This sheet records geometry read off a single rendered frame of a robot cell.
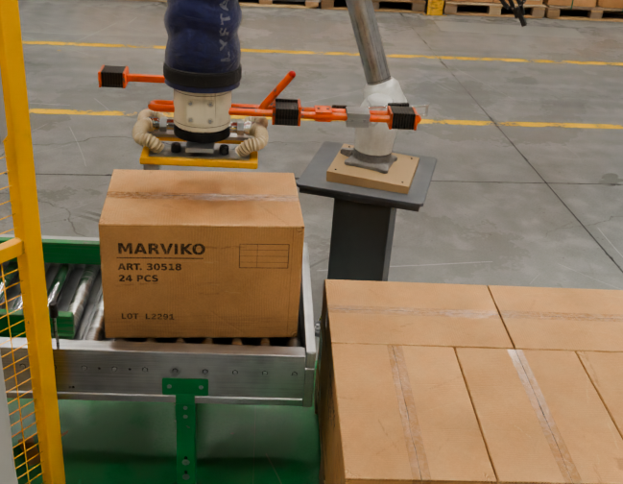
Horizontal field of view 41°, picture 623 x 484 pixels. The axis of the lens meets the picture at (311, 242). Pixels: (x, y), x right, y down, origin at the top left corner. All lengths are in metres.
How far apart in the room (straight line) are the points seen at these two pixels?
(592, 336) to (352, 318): 0.81
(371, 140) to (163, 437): 1.37
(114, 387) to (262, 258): 0.60
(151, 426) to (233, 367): 0.71
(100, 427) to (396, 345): 1.16
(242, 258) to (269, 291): 0.14
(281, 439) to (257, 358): 0.66
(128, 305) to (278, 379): 0.51
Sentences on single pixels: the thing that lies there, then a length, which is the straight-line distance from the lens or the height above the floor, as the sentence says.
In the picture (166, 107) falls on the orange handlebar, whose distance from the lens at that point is 2.49.
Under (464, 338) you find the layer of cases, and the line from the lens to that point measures 2.77.
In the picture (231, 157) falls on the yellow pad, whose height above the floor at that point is 1.13.
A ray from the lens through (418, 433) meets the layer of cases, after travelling 2.36.
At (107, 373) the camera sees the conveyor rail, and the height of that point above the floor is 0.51.
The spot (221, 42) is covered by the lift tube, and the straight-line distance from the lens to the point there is 2.37.
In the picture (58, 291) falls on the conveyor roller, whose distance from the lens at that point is 2.93.
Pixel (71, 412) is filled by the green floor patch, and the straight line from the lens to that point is 3.26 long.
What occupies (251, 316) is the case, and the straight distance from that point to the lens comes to 2.60.
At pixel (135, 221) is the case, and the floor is 0.95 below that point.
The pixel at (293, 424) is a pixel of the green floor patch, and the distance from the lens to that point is 3.17.
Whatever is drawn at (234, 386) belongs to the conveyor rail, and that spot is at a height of 0.47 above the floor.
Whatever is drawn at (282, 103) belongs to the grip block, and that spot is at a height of 1.25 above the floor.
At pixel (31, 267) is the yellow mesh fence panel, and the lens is 2.30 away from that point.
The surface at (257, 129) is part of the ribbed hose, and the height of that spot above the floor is 1.19.
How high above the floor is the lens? 2.06
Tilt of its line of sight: 28 degrees down
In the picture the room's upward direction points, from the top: 4 degrees clockwise
